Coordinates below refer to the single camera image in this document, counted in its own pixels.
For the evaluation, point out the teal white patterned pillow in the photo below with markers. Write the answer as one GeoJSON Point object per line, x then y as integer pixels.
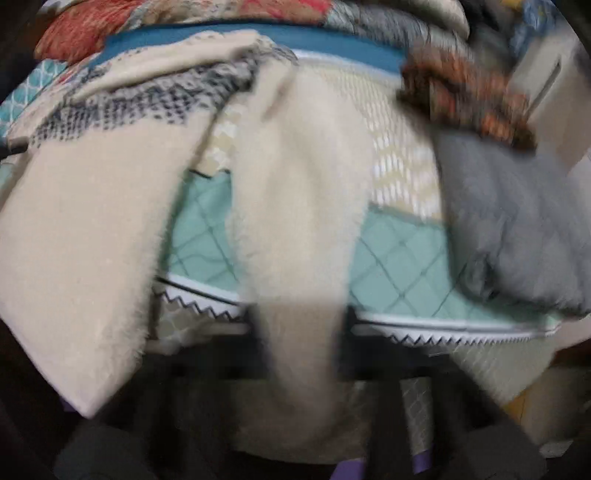
{"type": "Point", "coordinates": [40, 77]}

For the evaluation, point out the zigzag patterned mattress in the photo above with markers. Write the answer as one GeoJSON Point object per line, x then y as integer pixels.
{"type": "Point", "coordinates": [401, 258]}

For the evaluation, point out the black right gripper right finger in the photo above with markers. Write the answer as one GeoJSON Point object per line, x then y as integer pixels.
{"type": "Point", "coordinates": [373, 358]}

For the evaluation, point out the orange brown knitted cloth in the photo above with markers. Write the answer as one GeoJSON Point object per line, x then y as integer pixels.
{"type": "Point", "coordinates": [452, 90]}

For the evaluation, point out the white fleece patterned garment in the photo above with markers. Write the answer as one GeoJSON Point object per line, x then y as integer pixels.
{"type": "Point", "coordinates": [138, 207]}

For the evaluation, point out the red patchwork quilt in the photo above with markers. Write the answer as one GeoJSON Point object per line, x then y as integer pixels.
{"type": "Point", "coordinates": [80, 28]}

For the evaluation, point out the blue patterned bag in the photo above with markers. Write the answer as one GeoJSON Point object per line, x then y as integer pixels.
{"type": "Point", "coordinates": [538, 19]}

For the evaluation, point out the grey fleece garment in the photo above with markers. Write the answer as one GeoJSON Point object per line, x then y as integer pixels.
{"type": "Point", "coordinates": [518, 230]}

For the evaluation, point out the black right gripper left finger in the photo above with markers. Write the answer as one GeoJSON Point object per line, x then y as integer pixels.
{"type": "Point", "coordinates": [258, 347]}

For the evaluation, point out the teal blue bed mat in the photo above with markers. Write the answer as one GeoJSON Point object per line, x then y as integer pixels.
{"type": "Point", "coordinates": [296, 37]}

